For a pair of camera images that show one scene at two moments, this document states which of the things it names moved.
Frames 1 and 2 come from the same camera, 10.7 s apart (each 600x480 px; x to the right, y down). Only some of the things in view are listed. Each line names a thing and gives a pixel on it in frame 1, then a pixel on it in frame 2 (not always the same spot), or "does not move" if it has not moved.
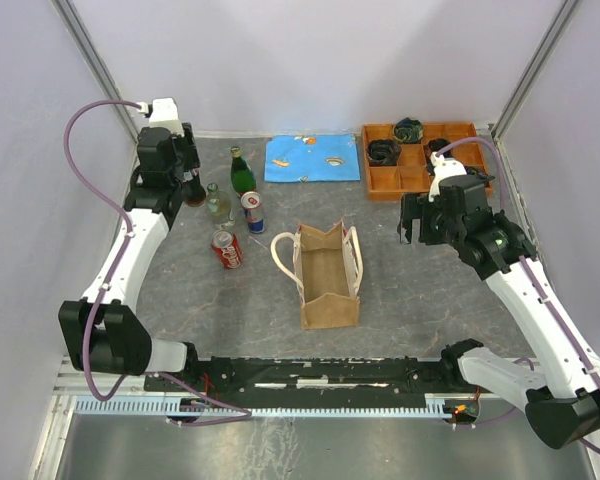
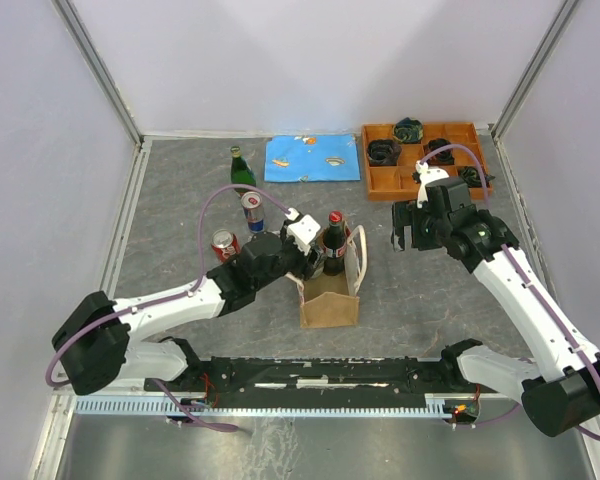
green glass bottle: x=242 y=176 does not move
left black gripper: x=188 y=142 → x=305 y=268
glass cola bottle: x=194 y=193 → x=334 y=244
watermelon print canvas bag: x=329 y=271 does not move
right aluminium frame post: x=530 y=78 does not move
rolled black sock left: x=383 y=152 does not move
